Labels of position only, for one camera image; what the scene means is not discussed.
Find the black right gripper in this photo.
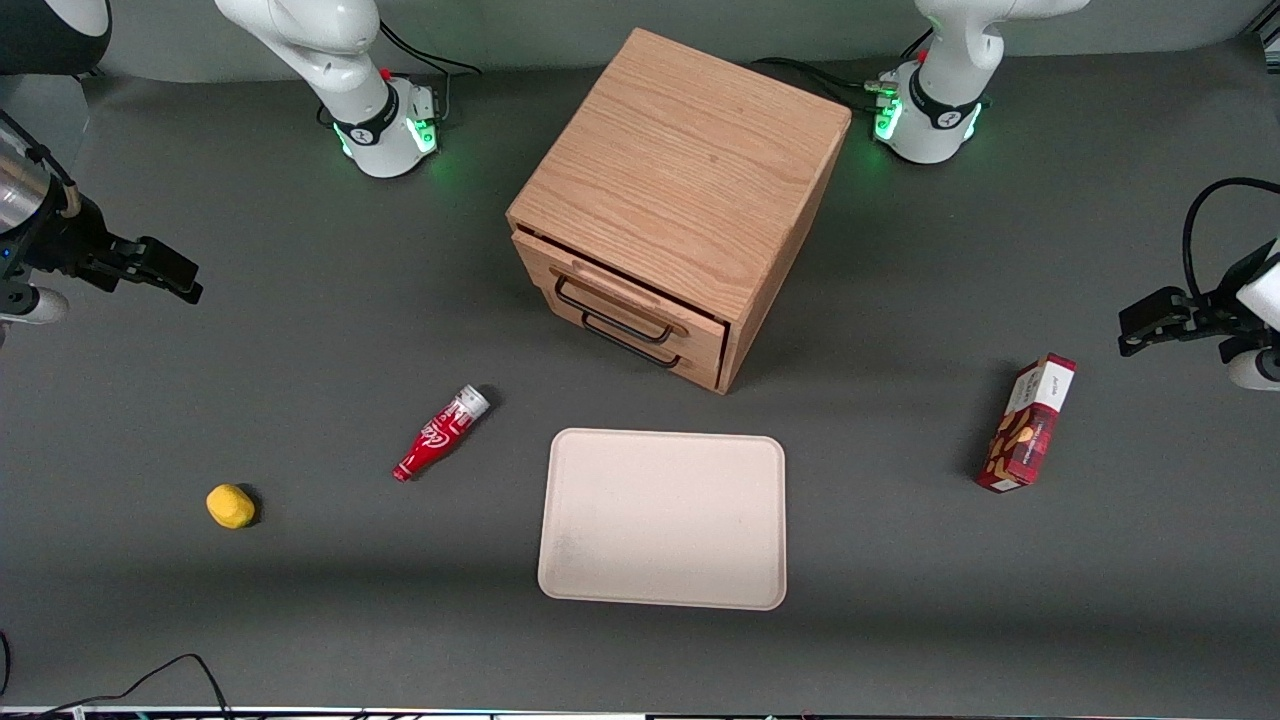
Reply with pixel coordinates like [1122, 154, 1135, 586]
[20, 196, 205, 305]

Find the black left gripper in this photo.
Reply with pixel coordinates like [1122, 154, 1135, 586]
[1118, 240, 1273, 359]

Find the wooden drawer with trim strip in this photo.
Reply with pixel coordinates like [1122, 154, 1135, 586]
[512, 226, 733, 353]

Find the black metal drawer handle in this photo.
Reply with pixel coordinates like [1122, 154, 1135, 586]
[582, 311, 682, 369]
[554, 277, 675, 345]

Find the plain wooden drawer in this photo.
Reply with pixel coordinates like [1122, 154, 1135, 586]
[528, 290, 728, 393]

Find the oak wooden drawer cabinet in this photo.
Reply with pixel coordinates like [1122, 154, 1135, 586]
[506, 27, 853, 395]

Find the red cookie box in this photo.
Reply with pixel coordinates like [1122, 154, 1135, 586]
[976, 352, 1078, 494]

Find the yellow lemon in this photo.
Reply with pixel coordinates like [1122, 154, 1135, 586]
[206, 484, 257, 530]

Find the red cola bottle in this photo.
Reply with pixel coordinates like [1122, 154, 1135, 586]
[392, 384, 493, 484]

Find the beige plastic tray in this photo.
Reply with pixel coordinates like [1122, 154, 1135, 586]
[537, 428, 788, 612]

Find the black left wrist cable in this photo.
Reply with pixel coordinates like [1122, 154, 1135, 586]
[1182, 177, 1280, 303]

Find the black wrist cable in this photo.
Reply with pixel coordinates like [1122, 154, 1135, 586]
[0, 108, 81, 219]
[1182, 177, 1280, 303]

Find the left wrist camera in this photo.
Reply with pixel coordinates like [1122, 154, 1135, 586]
[1226, 344, 1280, 393]

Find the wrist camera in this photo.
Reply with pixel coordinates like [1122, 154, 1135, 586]
[0, 284, 70, 327]
[1226, 344, 1280, 393]

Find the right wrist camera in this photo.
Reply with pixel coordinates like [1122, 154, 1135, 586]
[0, 284, 70, 327]

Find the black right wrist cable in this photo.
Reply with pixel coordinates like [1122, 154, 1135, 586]
[0, 108, 81, 219]

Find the black right arm base cable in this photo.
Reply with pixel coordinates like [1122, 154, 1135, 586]
[318, 20, 483, 129]

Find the black arm base cable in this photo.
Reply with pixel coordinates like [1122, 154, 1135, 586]
[750, 28, 935, 117]
[318, 20, 483, 129]

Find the black cable at table edge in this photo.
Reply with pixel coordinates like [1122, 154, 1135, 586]
[0, 630, 235, 720]

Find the black left arm base cable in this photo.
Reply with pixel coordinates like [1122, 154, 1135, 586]
[750, 28, 935, 117]

